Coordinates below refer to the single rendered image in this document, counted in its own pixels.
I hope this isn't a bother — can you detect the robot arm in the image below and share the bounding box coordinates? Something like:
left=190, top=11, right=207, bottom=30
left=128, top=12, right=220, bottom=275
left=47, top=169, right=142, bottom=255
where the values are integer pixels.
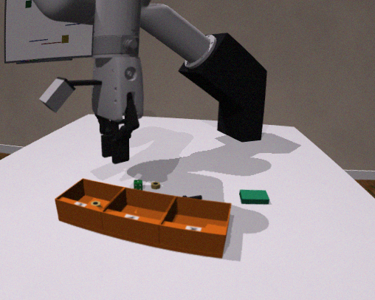
left=33, top=0, right=216, bottom=113

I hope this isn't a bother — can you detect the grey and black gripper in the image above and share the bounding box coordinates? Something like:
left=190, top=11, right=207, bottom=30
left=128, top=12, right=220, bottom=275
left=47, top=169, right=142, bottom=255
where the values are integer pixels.
left=92, top=54, right=144, bottom=164

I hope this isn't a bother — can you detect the brass hex nut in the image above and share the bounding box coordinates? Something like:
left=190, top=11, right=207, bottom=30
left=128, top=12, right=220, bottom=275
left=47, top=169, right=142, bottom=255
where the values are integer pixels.
left=151, top=182, right=160, bottom=190
left=91, top=200, right=101, bottom=207

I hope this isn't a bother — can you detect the green rectangular block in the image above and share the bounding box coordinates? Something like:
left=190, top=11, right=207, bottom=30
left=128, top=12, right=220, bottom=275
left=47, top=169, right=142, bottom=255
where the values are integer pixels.
left=239, top=190, right=269, bottom=205

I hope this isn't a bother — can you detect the orange three-compartment tray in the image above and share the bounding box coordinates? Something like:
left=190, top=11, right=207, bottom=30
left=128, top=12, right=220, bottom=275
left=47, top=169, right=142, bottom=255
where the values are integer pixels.
left=55, top=179, right=232, bottom=259

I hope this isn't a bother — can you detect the black bolt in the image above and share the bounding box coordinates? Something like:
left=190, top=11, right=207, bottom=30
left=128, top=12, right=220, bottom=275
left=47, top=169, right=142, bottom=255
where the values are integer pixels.
left=183, top=195, right=202, bottom=200

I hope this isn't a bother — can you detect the green die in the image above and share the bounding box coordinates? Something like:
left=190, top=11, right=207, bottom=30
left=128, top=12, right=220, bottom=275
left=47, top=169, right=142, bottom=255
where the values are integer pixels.
left=134, top=180, right=142, bottom=190

